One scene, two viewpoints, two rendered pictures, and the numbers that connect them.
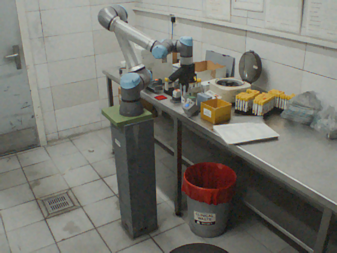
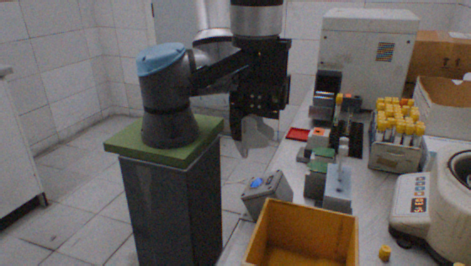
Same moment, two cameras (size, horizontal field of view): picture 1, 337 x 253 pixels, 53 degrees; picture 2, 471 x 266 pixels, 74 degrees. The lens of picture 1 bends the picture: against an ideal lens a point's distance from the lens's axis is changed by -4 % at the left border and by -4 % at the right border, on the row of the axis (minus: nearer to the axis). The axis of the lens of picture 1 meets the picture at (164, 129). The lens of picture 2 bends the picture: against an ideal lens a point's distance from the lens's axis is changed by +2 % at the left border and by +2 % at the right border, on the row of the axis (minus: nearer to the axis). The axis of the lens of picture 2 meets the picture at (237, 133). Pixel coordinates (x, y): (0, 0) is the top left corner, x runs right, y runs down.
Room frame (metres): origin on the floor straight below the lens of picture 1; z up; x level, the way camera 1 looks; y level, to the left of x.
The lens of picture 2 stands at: (1.66, -0.49, 1.28)
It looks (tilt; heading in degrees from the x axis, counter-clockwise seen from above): 26 degrees down; 52
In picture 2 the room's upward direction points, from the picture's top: straight up
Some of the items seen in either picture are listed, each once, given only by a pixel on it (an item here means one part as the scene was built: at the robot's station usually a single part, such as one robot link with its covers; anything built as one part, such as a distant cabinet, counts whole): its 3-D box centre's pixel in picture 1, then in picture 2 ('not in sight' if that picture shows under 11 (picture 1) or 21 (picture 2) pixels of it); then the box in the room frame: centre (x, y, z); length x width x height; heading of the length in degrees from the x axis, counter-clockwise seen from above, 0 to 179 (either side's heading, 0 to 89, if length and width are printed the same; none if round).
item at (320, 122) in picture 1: (330, 119); not in sight; (1.72, -0.93, 0.94); 0.20 x 0.17 x 0.14; 9
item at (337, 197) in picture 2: (204, 102); (335, 203); (2.06, -0.26, 0.92); 0.10 x 0.07 x 0.10; 34
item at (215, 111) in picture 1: (215, 111); (301, 264); (1.92, -0.31, 0.93); 0.13 x 0.13 x 0.10; 33
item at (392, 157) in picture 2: (188, 87); (390, 139); (2.40, -0.18, 0.91); 0.20 x 0.10 x 0.07; 31
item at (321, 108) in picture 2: (151, 84); (324, 100); (2.48, 0.08, 0.92); 0.21 x 0.07 x 0.05; 31
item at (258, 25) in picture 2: (186, 59); (256, 21); (1.98, -0.14, 1.22); 0.08 x 0.08 x 0.05
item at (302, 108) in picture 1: (303, 103); not in sight; (1.90, -0.84, 0.97); 0.26 x 0.17 x 0.19; 50
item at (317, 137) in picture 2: (177, 94); (318, 143); (2.23, -0.09, 0.92); 0.05 x 0.04 x 0.06; 119
